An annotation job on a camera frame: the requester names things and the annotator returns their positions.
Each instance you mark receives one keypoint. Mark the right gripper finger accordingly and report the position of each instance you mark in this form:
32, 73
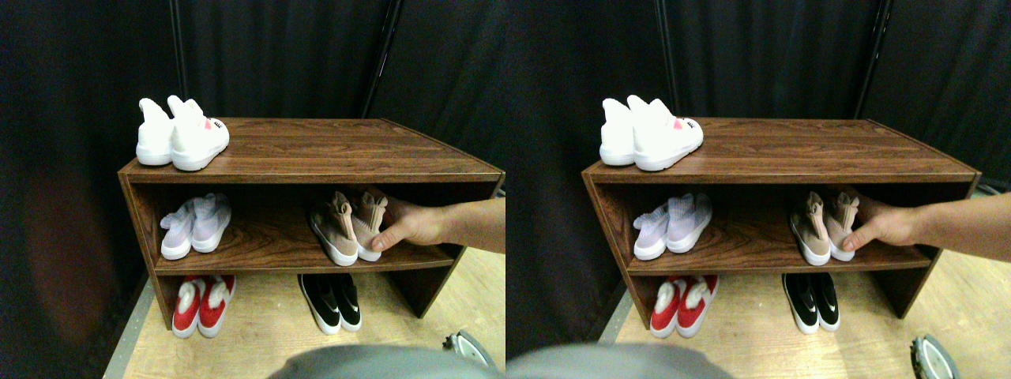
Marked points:
472, 343
936, 359

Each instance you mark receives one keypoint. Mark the tan shoe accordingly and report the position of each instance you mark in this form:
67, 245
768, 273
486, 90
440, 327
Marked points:
367, 225
839, 225
336, 229
813, 229

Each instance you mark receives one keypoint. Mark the person's hand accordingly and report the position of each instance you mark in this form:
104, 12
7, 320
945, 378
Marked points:
892, 225
419, 225

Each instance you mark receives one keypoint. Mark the black shoe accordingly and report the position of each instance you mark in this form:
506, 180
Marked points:
827, 304
347, 304
802, 304
320, 304

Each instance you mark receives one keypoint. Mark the red shoe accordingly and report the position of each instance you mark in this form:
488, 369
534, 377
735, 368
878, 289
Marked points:
212, 309
693, 309
186, 314
665, 314

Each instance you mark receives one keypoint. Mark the lilac shoe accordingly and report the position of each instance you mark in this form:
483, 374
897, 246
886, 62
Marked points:
650, 235
178, 235
689, 225
212, 225

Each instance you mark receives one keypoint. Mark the white shoe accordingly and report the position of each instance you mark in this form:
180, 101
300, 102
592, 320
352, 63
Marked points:
659, 142
154, 142
193, 142
618, 142

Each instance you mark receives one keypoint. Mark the brown shoe rack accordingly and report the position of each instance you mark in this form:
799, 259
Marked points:
790, 150
316, 150

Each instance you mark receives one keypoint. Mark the black curtain stand pole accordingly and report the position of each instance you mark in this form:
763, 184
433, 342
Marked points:
873, 55
383, 55
178, 47

